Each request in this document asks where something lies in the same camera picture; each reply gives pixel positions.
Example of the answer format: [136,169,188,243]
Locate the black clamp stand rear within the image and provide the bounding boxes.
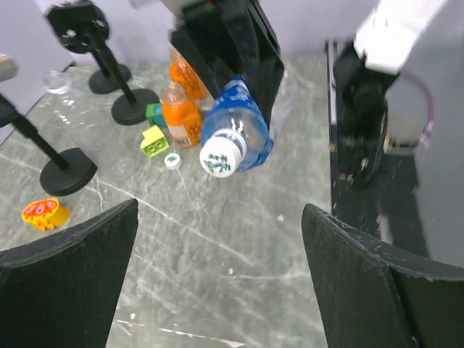
[88,49,135,102]

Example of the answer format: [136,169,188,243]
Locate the clear bottle green-print white cap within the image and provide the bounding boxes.
[43,70,136,181]

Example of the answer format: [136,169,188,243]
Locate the silver head microphone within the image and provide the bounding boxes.
[0,53,19,82]

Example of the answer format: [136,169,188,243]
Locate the lime green toy brick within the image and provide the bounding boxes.
[141,125,169,159]

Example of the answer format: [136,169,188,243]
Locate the orange juice bottle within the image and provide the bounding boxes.
[161,81,202,148]

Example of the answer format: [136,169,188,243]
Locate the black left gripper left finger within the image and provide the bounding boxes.
[1,199,138,347]

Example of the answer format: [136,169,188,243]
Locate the black clamp stand front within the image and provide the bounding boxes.
[45,1,160,125]

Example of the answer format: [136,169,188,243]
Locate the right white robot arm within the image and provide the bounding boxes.
[165,1,463,347]

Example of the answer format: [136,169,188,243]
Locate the colourful toy brick stack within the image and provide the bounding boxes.
[145,103,167,128]

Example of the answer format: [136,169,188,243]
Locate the blue label clear bottle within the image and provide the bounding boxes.
[199,77,274,178]

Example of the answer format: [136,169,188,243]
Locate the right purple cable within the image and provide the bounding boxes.
[402,70,436,152]

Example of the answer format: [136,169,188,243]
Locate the yellow orange toy block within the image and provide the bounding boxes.
[22,197,70,231]

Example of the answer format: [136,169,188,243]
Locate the orange bottle red cap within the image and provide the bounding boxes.
[169,46,207,100]

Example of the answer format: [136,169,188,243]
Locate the black microphone stand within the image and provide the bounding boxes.
[1,96,97,196]

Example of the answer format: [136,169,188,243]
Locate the black clamp stand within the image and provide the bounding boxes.
[88,49,135,102]
[45,1,160,125]

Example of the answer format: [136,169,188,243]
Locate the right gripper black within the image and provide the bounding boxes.
[162,1,284,124]

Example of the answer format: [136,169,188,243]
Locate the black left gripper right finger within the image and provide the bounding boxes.
[302,204,463,347]

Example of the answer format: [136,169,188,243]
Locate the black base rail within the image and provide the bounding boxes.
[327,41,429,257]

